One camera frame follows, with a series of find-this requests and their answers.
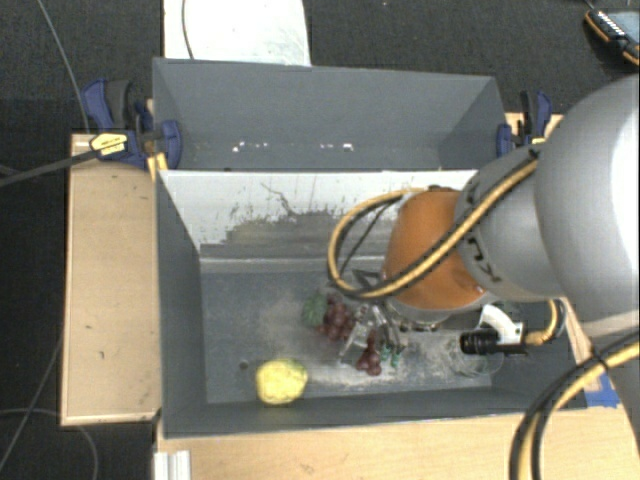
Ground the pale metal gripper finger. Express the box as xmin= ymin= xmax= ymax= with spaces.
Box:
xmin=349 ymin=310 xmax=374 ymax=352
xmin=338 ymin=336 xmax=364 ymax=367

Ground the purple toy grape bunch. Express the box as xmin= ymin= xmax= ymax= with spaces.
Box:
xmin=301 ymin=291 xmax=384 ymax=377

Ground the yellow ball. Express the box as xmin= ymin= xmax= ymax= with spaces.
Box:
xmin=255 ymin=358 xmax=309 ymax=407

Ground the clear glass cup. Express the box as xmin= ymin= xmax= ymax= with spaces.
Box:
xmin=451 ymin=350 xmax=504 ymax=380

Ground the grey metal bin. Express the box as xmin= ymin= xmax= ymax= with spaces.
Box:
xmin=151 ymin=57 xmax=587 ymax=439

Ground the pale wood flat board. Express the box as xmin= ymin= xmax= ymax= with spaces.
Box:
xmin=59 ymin=132 xmax=162 ymax=427

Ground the black cylinder on white bracket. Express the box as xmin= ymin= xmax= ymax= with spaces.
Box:
xmin=459 ymin=303 xmax=530 ymax=358

